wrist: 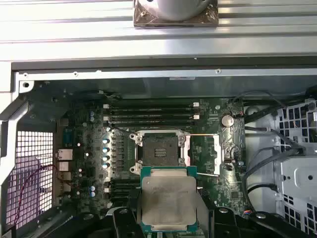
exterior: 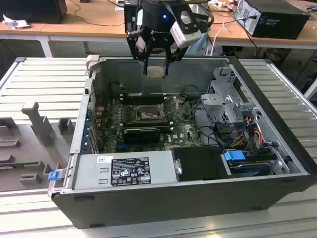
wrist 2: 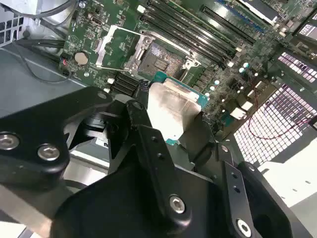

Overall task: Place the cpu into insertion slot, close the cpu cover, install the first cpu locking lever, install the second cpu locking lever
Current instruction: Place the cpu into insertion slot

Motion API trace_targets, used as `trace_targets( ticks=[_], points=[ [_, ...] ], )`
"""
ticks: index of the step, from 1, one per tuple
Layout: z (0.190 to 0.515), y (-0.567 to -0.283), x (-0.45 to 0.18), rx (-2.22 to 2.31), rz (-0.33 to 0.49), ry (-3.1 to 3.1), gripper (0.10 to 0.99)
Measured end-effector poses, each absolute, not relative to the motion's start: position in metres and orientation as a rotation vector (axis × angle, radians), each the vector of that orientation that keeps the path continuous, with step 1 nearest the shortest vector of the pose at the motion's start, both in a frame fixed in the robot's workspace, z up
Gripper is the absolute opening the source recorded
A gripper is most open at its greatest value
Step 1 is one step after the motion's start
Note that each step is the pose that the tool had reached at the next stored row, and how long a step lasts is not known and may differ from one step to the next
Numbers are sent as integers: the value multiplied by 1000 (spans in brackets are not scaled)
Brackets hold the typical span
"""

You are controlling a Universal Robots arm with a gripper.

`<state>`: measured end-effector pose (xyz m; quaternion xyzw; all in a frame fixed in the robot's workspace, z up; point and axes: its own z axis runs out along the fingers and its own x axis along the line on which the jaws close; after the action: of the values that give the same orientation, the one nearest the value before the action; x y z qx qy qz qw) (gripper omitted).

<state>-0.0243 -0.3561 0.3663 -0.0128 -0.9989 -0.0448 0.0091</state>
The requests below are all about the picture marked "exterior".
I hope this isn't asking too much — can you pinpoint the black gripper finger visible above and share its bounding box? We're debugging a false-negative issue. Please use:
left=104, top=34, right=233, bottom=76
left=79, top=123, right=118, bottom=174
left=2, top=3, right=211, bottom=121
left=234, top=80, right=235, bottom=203
left=163, top=37, right=185, bottom=75
left=126, top=30, right=153, bottom=75

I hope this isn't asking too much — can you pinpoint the silver cpu chip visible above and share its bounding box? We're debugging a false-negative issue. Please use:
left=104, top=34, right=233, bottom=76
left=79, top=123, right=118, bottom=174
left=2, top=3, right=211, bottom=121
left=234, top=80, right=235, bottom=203
left=146, top=65, right=166, bottom=80

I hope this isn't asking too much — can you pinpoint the metal cpu socket cover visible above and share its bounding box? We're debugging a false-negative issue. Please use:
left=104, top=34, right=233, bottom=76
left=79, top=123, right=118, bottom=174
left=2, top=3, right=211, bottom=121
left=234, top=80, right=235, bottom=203
left=158, top=95, right=180, bottom=118

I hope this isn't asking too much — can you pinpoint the black ram slot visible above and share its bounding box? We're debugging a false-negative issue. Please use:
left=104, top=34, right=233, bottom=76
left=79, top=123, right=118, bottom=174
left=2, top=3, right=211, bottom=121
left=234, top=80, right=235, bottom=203
left=120, top=118, right=169, bottom=122
left=120, top=123, right=173, bottom=127
left=120, top=95, right=166, bottom=99
left=120, top=125, right=174, bottom=131
left=120, top=120, right=171, bottom=124
left=120, top=93, right=166, bottom=97
left=120, top=98, right=166, bottom=102

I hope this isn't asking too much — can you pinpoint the cpu socket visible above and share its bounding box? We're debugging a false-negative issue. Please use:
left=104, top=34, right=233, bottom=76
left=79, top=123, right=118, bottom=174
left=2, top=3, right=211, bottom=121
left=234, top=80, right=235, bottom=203
left=135, top=105, right=166, bottom=122

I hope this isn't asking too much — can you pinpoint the light grey plastic clip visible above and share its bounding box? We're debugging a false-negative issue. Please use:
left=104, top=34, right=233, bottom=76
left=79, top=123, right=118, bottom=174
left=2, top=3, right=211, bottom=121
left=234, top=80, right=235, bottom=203
left=86, top=55, right=101, bottom=73

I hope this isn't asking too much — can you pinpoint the green motherboard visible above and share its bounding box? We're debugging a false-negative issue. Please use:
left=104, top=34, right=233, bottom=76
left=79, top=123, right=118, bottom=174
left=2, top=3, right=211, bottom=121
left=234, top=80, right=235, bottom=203
left=95, top=95, right=207, bottom=153

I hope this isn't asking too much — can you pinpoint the metal drive cage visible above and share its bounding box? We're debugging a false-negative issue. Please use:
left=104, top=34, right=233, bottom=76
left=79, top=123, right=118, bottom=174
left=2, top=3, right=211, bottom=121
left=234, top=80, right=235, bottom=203
left=200, top=66, right=263, bottom=129

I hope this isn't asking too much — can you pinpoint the wooden desk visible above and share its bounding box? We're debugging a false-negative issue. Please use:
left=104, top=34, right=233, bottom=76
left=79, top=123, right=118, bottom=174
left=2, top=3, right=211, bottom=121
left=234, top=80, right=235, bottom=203
left=0, top=0, right=127, bottom=59
left=207, top=0, right=317, bottom=59

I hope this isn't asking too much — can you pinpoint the black plastic shroud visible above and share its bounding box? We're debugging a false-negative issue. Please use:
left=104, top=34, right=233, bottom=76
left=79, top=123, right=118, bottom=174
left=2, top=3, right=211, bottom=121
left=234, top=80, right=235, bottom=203
left=170, top=146, right=235, bottom=182

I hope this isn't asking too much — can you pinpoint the blue disk carrier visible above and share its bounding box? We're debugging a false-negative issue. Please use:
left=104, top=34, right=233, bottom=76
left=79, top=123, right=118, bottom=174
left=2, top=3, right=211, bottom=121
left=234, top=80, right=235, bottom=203
left=222, top=149, right=246, bottom=170

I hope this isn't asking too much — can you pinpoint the black desktop computer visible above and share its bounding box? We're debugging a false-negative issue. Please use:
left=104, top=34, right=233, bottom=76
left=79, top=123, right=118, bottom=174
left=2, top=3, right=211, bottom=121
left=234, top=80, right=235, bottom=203
left=234, top=0, right=311, bottom=40

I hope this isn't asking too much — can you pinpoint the grey power supply unit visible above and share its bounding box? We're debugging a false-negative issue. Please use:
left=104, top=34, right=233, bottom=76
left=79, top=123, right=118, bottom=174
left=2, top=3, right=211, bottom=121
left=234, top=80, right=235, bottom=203
left=73, top=149, right=183, bottom=191

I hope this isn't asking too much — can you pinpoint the black box on desk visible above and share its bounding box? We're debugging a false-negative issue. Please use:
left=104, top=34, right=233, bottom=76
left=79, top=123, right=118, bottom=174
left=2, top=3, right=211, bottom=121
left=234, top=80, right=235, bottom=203
left=0, top=0, right=67, bottom=25

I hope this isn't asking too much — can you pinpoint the hard disk drive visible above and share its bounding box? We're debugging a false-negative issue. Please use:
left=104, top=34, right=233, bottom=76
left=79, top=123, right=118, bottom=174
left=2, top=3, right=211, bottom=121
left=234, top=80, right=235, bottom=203
left=228, top=160, right=271, bottom=178

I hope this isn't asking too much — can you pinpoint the crumpled white paper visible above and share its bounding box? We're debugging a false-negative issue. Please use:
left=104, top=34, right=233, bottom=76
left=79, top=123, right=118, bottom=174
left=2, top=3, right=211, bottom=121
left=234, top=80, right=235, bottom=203
left=1, top=13, right=31, bottom=30

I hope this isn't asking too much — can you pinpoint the black open pc case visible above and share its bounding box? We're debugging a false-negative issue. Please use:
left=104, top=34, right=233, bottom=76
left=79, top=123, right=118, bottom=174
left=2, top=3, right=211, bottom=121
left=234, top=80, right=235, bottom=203
left=47, top=56, right=313, bottom=230

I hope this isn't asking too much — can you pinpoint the grey parts rack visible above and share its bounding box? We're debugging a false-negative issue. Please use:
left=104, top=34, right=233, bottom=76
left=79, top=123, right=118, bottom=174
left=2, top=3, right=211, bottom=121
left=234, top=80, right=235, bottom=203
left=0, top=101, right=78, bottom=192

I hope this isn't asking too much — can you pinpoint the thin black cable loop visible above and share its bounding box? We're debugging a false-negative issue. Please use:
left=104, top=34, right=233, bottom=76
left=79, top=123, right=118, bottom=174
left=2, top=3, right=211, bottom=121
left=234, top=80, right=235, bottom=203
left=182, top=84, right=203, bottom=97

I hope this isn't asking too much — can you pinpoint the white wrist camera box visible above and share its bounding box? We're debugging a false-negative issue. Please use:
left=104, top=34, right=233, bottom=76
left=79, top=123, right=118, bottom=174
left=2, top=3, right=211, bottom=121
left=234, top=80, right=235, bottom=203
left=170, top=9, right=202, bottom=48

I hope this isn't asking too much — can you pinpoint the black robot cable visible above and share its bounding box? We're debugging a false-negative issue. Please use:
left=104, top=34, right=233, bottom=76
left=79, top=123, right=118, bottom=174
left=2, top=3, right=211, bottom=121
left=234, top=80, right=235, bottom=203
left=198, top=3, right=215, bottom=28

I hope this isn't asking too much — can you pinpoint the white cable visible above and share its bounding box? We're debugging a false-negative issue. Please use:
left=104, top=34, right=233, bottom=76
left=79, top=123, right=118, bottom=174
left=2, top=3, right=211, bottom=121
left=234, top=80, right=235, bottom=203
left=205, top=21, right=230, bottom=56

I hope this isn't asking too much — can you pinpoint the black power cable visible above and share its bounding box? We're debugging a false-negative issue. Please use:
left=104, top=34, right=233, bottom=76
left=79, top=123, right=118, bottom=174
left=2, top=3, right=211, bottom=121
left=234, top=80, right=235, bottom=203
left=235, top=14, right=260, bottom=58

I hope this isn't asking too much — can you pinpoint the black cable bundle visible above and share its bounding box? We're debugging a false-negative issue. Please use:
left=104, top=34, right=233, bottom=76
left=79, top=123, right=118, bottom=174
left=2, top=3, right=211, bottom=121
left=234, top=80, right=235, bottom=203
left=194, top=99, right=233, bottom=149

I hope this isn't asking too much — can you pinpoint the yellow red wire bundle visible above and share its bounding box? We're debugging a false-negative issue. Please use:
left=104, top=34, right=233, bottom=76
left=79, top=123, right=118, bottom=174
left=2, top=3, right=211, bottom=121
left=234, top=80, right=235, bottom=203
left=230, top=116, right=264, bottom=149

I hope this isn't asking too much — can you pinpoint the white metal frame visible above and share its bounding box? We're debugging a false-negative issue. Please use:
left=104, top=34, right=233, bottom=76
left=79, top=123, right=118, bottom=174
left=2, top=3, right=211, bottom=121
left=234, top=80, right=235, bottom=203
left=303, top=78, right=317, bottom=100

